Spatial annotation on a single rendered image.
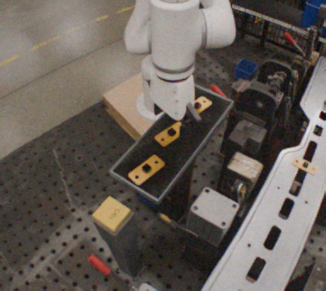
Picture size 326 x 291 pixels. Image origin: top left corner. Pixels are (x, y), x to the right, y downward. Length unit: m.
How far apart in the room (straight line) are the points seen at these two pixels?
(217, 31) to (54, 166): 0.98
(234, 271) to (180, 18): 0.59
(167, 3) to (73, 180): 0.93
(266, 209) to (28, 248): 0.84
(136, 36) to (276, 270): 0.82
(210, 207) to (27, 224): 0.76
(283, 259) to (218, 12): 0.61
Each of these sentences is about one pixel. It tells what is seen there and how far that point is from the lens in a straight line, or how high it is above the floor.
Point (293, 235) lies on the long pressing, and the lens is 0.87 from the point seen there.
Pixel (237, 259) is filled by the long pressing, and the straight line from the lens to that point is 0.80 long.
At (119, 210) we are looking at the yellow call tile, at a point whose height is 1.16.
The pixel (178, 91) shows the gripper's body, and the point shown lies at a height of 1.35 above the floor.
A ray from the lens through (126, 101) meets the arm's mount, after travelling 1.38.
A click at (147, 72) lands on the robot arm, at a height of 1.03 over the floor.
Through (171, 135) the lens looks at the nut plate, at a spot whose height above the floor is 1.17.
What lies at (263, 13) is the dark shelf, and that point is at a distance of 1.67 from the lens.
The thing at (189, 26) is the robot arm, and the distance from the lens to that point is 0.53.
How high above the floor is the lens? 1.75
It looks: 49 degrees down
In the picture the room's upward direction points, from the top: straight up
